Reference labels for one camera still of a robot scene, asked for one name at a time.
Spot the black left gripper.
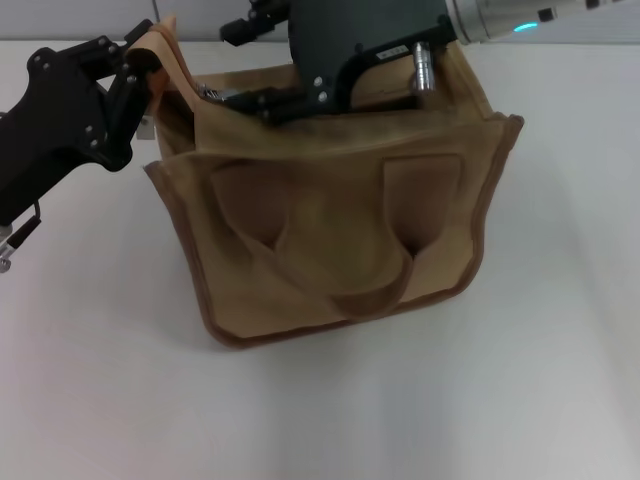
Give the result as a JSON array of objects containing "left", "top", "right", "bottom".
[{"left": 0, "top": 18, "right": 169, "bottom": 226}]

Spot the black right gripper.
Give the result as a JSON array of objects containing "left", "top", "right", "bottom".
[{"left": 219, "top": 0, "right": 456, "bottom": 126}]

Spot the silver metal zipper pull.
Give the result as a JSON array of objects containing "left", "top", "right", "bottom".
[{"left": 196, "top": 83, "right": 226, "bottom": 104}]

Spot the left wrist cable with connector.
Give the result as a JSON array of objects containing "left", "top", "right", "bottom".
[{"left": 0, "top": 199, "right": 45, "bottom": 275}]

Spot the khaki canvas food bag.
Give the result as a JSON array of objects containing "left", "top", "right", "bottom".
[{"left": 124, "top": 14, "right": 525, "bottom": 351}]

